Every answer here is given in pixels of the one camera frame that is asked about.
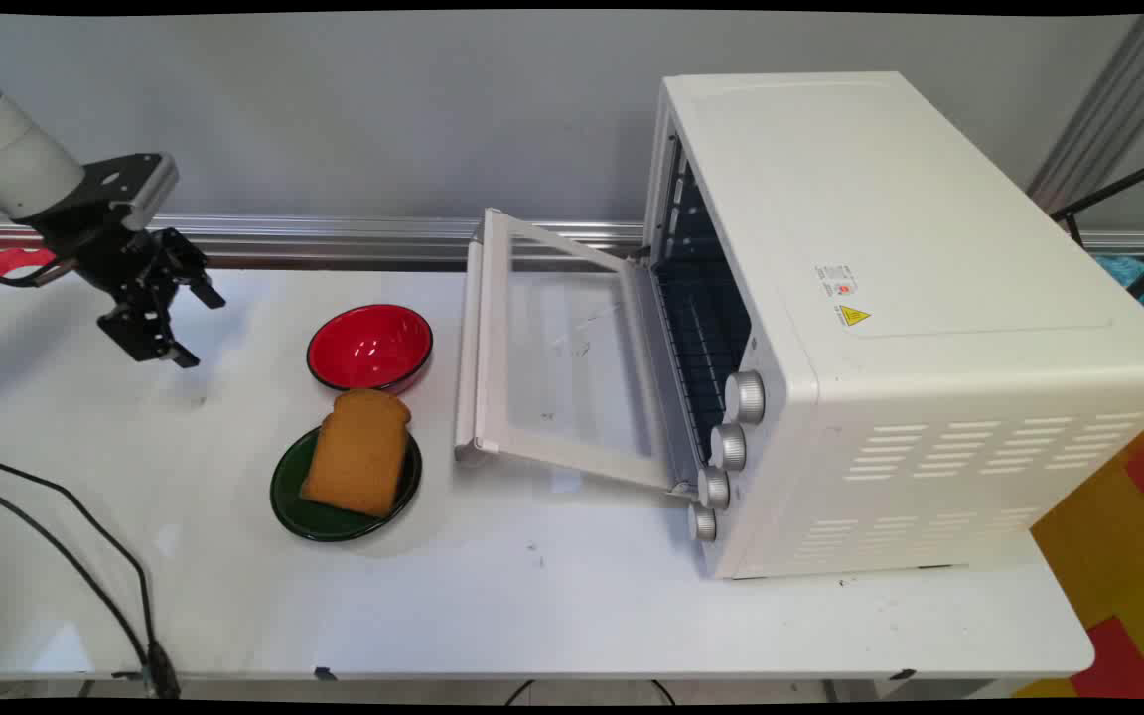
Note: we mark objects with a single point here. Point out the black metal stand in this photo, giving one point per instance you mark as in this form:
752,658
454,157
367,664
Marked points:
1128,184

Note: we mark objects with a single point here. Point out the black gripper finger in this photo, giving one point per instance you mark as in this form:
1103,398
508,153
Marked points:
205,288
150,333

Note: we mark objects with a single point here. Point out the yellow red foam floor mat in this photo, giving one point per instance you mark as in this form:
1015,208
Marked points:
1118,556

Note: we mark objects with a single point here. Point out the dark green plate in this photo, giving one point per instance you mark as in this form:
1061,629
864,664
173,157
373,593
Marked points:
299,497

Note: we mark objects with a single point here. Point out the red bowl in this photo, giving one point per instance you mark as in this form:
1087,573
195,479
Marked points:
369,346

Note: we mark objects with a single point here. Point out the black table edge clip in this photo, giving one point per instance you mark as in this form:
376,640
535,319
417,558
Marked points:
901,675
325,674

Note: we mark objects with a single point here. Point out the white label sticker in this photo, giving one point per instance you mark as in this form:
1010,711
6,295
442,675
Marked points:
836,280

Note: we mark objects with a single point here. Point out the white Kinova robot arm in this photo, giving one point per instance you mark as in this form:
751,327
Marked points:
11,149

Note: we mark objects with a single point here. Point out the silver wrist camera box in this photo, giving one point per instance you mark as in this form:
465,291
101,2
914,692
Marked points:
140,184

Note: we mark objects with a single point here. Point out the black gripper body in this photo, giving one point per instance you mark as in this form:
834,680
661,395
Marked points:
125,258

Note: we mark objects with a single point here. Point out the blue patterned object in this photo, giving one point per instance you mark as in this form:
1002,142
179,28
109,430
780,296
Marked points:
1143,283

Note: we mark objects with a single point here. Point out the aluminium rail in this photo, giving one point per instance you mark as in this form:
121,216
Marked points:
334,238

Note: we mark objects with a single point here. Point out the yellow warning sticker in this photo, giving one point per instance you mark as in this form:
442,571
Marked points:
852,316

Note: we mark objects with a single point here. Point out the white toaster oven body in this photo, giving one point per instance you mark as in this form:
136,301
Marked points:
929,298

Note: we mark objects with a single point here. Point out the red cloth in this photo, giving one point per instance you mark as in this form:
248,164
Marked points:
1,270

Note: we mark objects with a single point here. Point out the brown bread slice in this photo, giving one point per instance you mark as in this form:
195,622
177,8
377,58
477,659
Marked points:
358,457

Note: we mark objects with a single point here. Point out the silver oven knob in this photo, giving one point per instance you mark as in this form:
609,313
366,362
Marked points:
746,397
714,487
729,446
702,522

